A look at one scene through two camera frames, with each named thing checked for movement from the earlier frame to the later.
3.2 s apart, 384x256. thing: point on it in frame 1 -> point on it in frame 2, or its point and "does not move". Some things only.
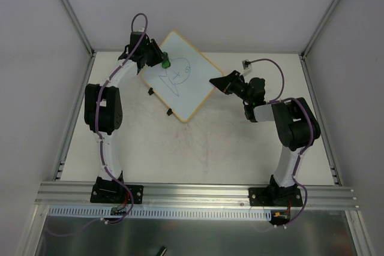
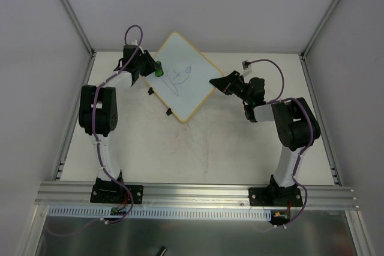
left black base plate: [111, 191] does not move
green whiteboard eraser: [165, 63] -> [159, 72]
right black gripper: [233, 81] does not move
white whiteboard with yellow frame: [185, 83] does not move
